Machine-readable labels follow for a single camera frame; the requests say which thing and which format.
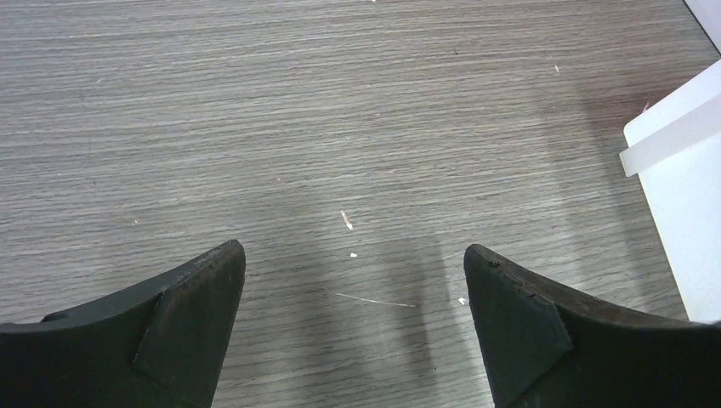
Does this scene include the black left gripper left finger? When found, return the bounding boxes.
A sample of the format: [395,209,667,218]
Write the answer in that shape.
[1,240,246,407]

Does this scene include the white plastic bin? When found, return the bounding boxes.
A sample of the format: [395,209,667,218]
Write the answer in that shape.
[620,62,720,323]

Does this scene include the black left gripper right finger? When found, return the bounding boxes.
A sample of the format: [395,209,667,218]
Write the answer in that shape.
[463,244,720,407]

